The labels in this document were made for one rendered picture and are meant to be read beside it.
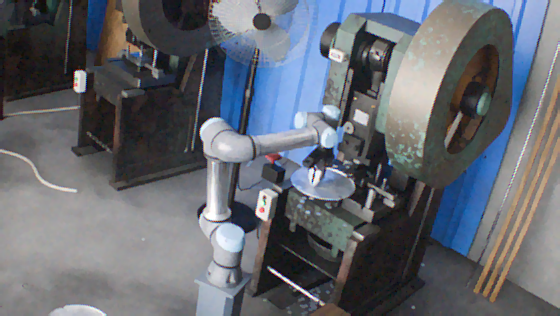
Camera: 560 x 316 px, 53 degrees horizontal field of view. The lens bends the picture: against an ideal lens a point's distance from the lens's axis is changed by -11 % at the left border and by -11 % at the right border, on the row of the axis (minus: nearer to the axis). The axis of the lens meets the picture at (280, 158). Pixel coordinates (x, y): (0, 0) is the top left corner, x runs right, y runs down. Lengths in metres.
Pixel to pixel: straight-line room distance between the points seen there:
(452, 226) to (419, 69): 1.96
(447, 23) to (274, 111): 2.65
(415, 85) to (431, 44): 0.17
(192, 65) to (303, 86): 0.92
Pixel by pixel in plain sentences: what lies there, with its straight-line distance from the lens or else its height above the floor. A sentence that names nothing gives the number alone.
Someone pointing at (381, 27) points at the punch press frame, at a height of 1.49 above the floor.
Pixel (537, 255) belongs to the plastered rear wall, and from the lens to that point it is 3.98.
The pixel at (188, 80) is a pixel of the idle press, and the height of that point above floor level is 0.67.
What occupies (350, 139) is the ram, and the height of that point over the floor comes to 0.96.
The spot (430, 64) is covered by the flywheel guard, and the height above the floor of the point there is 1.49.
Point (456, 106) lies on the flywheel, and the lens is 2.59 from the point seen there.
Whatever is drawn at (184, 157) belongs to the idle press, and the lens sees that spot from 4.37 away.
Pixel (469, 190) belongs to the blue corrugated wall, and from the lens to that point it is 3.98.
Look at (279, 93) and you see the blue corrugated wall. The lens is 4.73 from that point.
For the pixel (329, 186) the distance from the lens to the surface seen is 2.75.
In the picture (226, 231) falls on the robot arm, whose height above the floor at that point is 0.68.
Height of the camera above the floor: 2.00
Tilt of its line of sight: 25 degrees down
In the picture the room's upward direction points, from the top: 12 degrees clockwise
